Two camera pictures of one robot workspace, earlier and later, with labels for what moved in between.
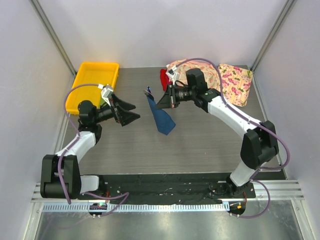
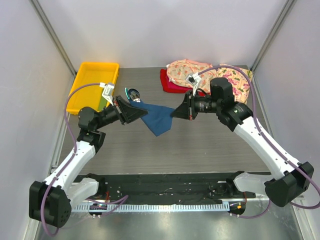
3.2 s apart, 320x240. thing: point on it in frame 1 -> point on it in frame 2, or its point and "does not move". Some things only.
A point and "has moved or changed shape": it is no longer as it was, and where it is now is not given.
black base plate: x=170 y=188 does not move
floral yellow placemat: x=236 y=84 does not move
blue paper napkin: x=164 y=122 has moved or changed shape
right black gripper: x=165 y=102 -> x=187 y=109
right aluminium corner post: x=284 y=12 does not move
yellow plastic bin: x=91 y=78 does not move
